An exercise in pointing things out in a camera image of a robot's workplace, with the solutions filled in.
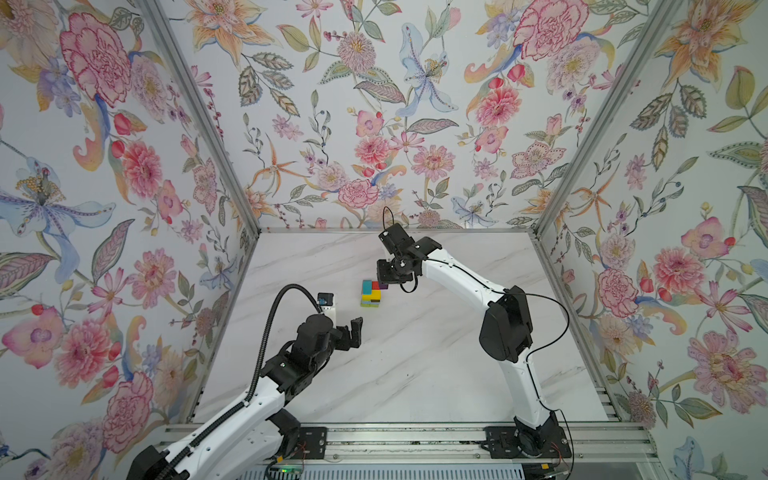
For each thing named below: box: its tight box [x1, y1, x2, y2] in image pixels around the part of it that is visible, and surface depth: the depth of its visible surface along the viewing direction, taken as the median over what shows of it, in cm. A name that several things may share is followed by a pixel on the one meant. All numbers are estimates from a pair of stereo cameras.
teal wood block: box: [362, 279, 373, 295], surface depth 97 cm
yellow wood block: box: [361, 289, 383, 301], surface depth 99 cm
